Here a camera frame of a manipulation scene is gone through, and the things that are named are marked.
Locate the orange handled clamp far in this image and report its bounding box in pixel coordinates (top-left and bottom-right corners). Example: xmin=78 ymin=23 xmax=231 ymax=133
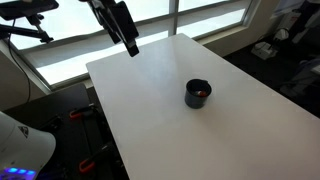
xmin=69 ymin=105 xmax=96 ymax=120

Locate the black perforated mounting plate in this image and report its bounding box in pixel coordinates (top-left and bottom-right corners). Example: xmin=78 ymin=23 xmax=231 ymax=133
xmin=36 ymin=107 xmax=129 ymax=180

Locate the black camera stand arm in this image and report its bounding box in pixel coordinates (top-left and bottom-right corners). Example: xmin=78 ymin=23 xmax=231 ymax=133
xmin=0 ymin=14 xmax=53 ymax=43

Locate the red capped marker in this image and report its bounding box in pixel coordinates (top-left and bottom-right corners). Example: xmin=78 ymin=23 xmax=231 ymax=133
xmin=196 ymin=91 xmax=208 ymax=97

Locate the black camera on stand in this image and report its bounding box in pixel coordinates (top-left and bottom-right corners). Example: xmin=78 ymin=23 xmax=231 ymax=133
xmin=0 ymin=0 xmax=59 ymax=20

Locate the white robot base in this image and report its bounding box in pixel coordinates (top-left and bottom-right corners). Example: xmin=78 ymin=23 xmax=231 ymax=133
xmin=0 ymin=112 xmax=56 ymax=180

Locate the black hanging cable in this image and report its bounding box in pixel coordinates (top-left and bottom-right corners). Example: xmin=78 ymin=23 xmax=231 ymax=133
xmin=7 ymin=19 xmax=32 ymax=103

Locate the orange handled clamp near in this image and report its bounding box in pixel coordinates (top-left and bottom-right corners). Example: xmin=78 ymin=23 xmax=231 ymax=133
xmin=78 ymin=144 xmax=114 ymax=174

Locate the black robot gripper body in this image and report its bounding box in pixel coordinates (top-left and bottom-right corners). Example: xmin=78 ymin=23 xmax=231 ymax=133
xmin=89 ymin=0 xmax=139 ymax=45

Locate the orange handled clamp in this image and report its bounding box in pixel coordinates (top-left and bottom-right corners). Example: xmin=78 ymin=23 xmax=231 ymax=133
xmin=69 ymin=105 xmax=96 ymax=120
xmin=78 ymin=144 xmax=114 ymax=174

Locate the white box on floor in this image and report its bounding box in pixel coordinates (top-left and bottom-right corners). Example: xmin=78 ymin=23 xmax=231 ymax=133
xmin=251 ymin=42 xmax=277 ymax=60

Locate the dark green enamel mug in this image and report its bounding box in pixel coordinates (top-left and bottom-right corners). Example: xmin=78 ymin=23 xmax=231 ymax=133
xmin=185 ymin=79 xmax=212 ymax=109

